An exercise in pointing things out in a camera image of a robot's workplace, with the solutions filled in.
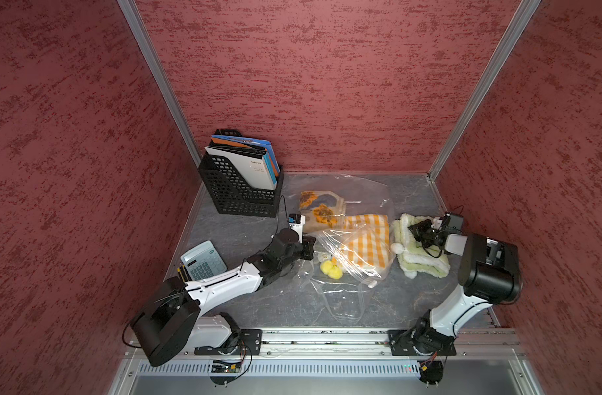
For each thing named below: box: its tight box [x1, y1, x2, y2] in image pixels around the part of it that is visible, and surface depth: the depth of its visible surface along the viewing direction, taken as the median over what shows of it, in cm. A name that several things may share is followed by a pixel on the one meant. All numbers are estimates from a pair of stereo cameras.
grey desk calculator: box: [180, 240, 228, 282], surface depth 91 cm
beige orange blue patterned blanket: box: [299, 190, 347, 233], surface depth 98 cm
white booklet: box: [204, 147, 276, 191], surface depth 92 cm
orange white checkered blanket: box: [331, 213, 390, 270], surface depth 94 cm
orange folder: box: [210, 137, 253, 149], surface depth 93 cm
